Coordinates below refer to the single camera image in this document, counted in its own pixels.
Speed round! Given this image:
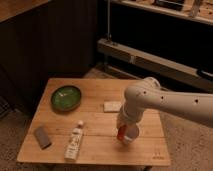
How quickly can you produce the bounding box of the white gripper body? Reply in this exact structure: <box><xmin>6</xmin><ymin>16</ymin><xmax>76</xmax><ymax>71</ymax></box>
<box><xmin>116</xmin><ymin>104</ymin><xmax>142</xmax><ymax>128</ymax></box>

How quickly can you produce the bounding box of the red pepper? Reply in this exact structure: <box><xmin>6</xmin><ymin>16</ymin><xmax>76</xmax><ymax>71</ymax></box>
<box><xmin>117</xmin><ymin>125</ymin><xmax>127</xmax><ymax>141</ymax></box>

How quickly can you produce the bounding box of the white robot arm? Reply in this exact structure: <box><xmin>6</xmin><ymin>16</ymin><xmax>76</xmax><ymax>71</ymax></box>
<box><xmin>117</xmin><ymin>77</ymin><xmax>213</xmax><ymax>128</ymax></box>

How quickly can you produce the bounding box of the green ceramic plate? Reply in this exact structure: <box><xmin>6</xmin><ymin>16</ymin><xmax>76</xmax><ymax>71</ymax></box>
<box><xmin>50</xmin><ymin>85</ymin><xmax>82</xmax><ymax>112</ymax></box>

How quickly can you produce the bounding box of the beige sponge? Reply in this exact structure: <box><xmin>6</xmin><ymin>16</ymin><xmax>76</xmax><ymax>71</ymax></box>
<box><xmin>103</xmin><ymin>101</ymin><xmax>122</xmax><ymax>112</ymax></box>

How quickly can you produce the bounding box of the wooden table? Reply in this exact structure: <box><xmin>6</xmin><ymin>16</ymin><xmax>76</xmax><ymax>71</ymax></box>
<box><xmin>17</xmin><ymin>78</ymin><xmax>171</xmax><ymax>166</ymax></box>

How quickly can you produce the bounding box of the white tube with cap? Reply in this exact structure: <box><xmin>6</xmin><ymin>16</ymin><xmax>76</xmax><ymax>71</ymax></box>
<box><xmin>64</xmin><ymin>120</ymin><xmax>84</xmax><ymax>161</ymax></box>

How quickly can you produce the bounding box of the metal pole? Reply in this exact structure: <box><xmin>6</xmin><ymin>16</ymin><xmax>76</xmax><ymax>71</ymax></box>
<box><xmin>107</xmin><ymin>0</ymin><xmax>111</xmax><ymax>41</ymax></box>

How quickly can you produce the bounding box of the wooden shelf rail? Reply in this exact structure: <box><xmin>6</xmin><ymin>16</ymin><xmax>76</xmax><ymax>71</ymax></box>
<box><xmin>97</xmin><ymin>38</ymin><xmax>212</xmax><ymax>84</ymax></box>

